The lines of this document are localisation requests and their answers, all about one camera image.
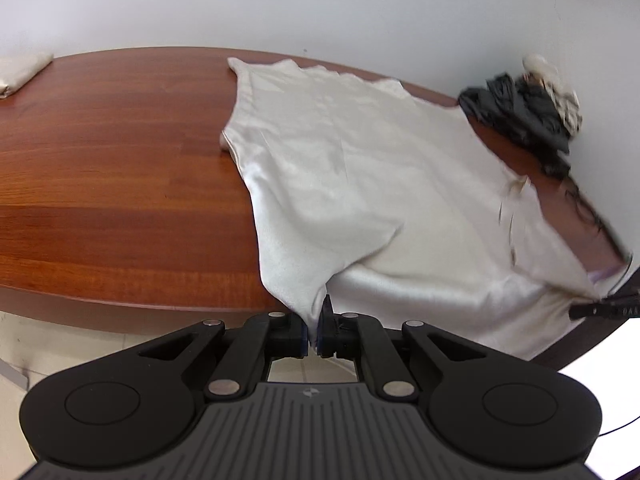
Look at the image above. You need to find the dark grey garment pile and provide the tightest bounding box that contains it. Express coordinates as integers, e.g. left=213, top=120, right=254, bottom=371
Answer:
left=458, top=73, right=570, bottom=180

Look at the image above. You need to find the folded cream garment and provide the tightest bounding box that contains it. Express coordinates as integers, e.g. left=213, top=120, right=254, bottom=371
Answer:
left=0, top=53, right=53, bottom=99

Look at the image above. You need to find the white cloth bundle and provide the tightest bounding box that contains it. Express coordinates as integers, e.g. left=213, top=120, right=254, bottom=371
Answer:
left=523, top=54, right=582, bottom=138

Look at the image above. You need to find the beige satin shirt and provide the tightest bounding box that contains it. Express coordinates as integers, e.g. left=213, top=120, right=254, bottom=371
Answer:
left=221, top=58, right=604, bottom=360

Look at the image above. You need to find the black cable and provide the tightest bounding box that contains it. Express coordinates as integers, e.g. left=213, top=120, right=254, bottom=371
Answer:
left=563, top=179, right=634, bottom=261

